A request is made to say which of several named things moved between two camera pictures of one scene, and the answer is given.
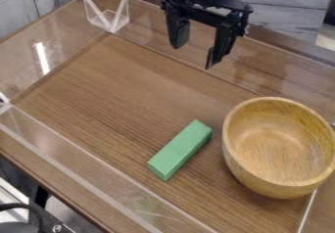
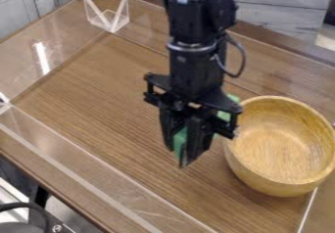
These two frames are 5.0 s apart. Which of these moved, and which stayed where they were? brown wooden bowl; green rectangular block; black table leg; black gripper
Moved: green rectangular block; black gripper
Stayed: black table leg; brown wooden bowl
